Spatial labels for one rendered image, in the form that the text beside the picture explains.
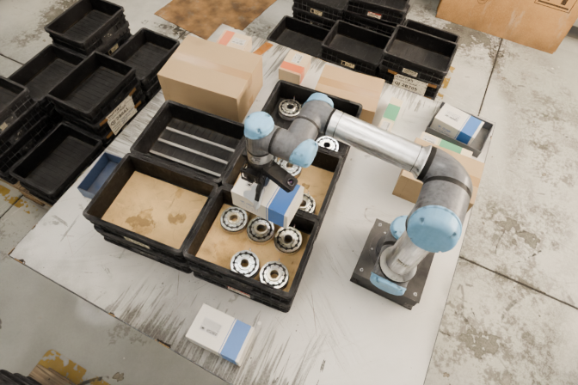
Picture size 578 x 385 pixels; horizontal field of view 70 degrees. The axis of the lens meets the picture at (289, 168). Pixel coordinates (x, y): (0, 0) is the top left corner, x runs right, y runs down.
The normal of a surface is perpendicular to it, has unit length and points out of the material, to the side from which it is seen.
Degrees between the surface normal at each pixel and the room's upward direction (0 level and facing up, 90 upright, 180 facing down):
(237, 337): 0
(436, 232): 84
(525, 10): 75
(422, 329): 0
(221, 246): 0
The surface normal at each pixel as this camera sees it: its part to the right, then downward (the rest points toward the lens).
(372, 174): 0.04, -0.55
